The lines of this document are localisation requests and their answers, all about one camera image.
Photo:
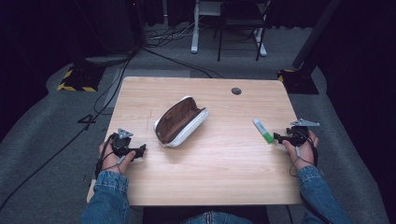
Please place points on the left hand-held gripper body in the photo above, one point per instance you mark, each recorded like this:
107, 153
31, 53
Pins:
121, 145

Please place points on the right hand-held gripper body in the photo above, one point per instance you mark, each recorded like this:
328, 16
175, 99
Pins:
298, 135

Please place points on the person's left hand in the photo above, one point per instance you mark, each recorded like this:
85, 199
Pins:
112, 161

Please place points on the person's right hand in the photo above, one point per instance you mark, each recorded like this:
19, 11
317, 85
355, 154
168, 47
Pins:
306, 154

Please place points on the green and white highlighter pen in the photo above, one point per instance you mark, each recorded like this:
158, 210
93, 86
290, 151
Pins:
263, 130

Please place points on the white pencil case brown lining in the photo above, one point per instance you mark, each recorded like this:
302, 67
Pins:
179, 123

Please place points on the black stand base striped tape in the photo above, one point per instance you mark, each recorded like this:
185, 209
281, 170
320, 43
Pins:
299, 81
82, 79

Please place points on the person's legs in jeans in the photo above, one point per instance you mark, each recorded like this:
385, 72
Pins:
214, 218

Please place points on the black slanted stand pole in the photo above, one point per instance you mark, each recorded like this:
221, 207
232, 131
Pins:
314, 34

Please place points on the black upright stand column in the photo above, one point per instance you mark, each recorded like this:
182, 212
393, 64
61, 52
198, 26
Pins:
102, 28

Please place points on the black chair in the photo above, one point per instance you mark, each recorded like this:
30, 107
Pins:
239, 18

